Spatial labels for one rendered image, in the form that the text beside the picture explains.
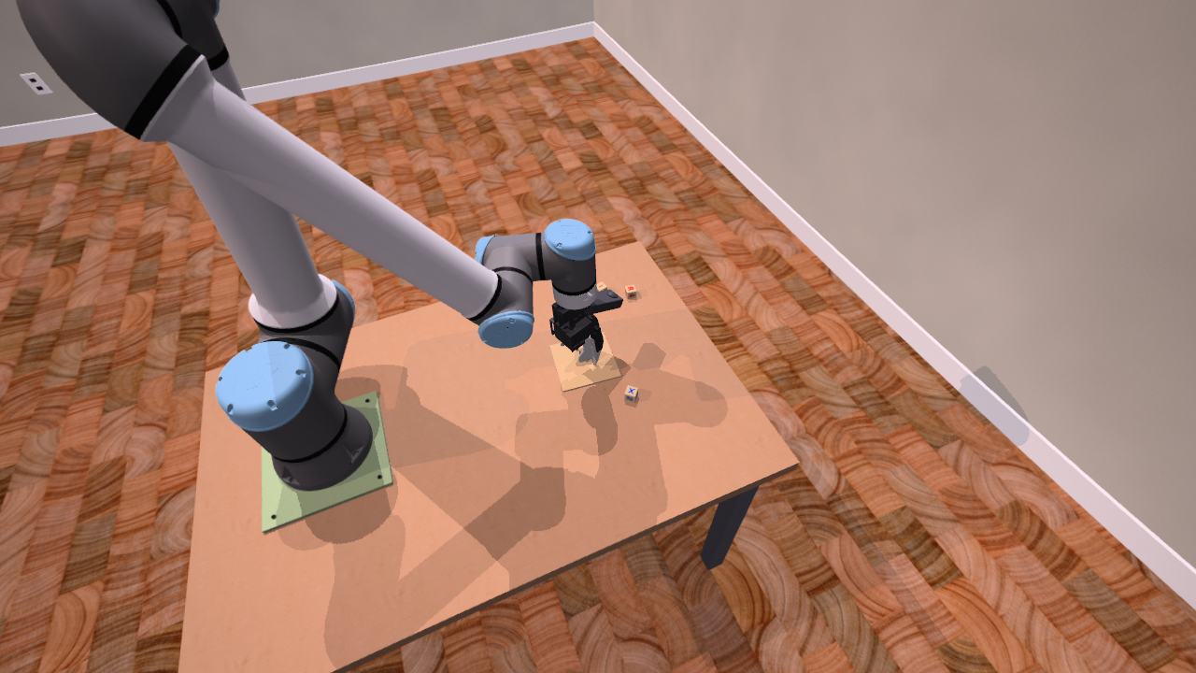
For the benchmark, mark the tan flat mat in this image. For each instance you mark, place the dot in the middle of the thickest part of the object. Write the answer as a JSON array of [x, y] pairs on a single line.
[[573, 374]]

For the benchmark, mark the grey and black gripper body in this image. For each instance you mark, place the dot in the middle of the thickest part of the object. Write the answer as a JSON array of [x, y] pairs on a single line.
[[573, 334]]

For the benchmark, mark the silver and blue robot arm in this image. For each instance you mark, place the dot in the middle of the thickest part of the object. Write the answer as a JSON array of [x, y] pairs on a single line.
[[123, 59]]

